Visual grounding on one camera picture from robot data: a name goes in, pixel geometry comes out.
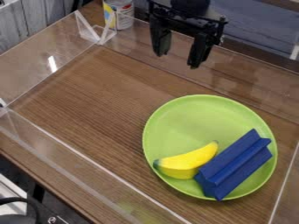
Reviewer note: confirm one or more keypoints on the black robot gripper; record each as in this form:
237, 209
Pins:
186, 16

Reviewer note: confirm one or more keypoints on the yellow toy banana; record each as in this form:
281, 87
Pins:
183, 165

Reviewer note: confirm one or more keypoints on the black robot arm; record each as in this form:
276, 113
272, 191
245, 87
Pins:
193, 18

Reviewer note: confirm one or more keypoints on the green round plate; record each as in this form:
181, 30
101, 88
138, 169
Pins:
189, 122

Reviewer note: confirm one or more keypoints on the blue plastic block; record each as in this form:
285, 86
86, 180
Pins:
234, 165

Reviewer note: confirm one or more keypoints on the clear acrylic corner bracket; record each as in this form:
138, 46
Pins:
95, 33

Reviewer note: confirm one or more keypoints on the clear acrylic enclosure wall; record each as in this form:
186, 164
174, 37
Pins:
78, 100

